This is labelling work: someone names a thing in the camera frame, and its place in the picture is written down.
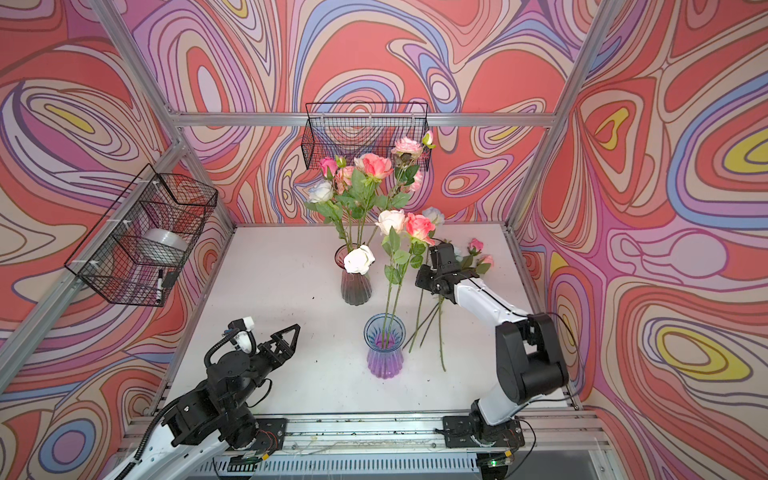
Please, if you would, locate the black wire basket back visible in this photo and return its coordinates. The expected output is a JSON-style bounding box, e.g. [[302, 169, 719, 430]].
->
[[301, 100, 430, 170]]

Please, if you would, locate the black wire basket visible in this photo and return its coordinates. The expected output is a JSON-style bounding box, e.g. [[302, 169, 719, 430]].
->
[[64, 165, 218, 307], [301, 100, 430, 170]]

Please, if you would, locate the small pink bud rose stem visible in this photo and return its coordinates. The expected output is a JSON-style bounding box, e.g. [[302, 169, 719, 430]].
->
[[373, 129, 435, 213]]

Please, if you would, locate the black wire basket left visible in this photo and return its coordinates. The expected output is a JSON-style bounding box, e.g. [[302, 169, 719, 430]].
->
[[64, 165, 218, 307]]

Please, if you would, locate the cream pink rose stem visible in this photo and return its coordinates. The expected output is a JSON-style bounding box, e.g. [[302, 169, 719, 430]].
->
[[377, 209, 406, 348]]

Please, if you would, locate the pink grey glass vase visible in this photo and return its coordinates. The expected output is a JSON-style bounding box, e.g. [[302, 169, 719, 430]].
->
[[334, 245, 372, 306]]

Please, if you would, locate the purple blue glass vase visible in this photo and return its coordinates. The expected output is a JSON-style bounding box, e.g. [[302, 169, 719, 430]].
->
[[363, 313, 406, 379]]

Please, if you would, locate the aluminium frame post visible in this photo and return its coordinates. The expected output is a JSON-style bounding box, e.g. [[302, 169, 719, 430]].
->
[[89, 0, 238, 235]]

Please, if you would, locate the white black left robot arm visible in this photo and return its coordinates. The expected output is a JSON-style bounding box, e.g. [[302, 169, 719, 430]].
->
[[105, 317, 301, 479]]

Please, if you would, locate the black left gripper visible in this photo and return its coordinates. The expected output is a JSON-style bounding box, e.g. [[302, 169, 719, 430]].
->
[[224, 325, 298, 414]]

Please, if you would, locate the light blue rose stem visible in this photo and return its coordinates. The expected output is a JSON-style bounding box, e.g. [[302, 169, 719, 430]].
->
[[422, 207, 445, 227]]

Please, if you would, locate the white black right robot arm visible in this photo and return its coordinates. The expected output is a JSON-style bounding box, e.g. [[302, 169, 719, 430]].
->
[[415, 243, 570, 446]]

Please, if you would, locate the pink spray rose stem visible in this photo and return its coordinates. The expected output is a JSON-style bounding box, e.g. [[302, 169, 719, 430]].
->
[[332, 156, 355, 247]]

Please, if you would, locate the red pink rose stem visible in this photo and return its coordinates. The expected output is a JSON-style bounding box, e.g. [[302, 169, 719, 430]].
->
[[391, 213, 436, 315]]

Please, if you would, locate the white tape roll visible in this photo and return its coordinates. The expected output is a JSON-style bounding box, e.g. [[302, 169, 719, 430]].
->
[[143, 228, 188, 251]]

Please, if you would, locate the pale blue rose stem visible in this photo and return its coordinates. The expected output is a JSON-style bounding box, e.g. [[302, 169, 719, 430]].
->
[[304, 179, 353, 251]]

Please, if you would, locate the coral pink rose stem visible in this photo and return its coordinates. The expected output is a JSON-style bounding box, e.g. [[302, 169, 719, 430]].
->
[[347, 153, 394, 245]]

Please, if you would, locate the pink white mixed rose stem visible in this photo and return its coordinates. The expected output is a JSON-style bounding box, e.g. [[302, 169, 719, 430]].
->
[[403, 238, 494, 372]]

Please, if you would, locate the bright pink rose stem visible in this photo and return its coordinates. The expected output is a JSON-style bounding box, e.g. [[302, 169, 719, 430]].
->
[[319, 157, 338, 180]]

